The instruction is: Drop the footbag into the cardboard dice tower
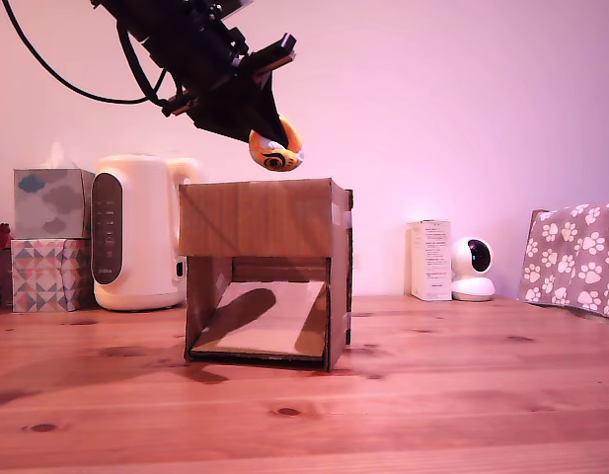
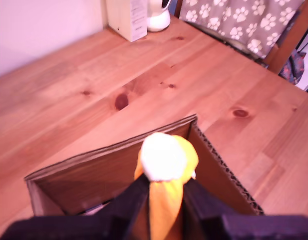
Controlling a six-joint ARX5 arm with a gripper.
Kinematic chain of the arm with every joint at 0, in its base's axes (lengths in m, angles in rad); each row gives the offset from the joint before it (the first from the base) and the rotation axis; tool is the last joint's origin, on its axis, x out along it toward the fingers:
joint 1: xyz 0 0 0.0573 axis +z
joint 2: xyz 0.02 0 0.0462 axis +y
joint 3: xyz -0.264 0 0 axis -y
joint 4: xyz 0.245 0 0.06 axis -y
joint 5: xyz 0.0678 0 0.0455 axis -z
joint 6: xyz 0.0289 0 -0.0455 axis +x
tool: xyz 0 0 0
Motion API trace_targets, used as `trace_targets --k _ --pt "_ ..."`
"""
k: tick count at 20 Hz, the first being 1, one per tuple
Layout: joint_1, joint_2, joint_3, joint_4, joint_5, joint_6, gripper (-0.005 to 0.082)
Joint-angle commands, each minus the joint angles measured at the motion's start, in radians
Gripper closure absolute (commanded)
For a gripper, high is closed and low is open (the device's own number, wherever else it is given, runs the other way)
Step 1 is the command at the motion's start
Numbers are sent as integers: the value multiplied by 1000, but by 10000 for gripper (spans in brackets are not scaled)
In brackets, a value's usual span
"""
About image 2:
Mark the yellow and white footbag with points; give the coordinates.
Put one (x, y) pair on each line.
(163, 160)

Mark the cardboard dice tower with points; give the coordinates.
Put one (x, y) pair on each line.
(98, 170)

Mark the patterned fabric bag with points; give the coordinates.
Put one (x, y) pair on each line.
(294, 67)

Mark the wooden chair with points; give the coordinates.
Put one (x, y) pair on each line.
(286, 47)

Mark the grey paw print cloth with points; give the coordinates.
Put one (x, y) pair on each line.
(238, 22)

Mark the white printed carton box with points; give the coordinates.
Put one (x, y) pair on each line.
(126, 17)

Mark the small white round camera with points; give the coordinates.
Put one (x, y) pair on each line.
(157, 20)

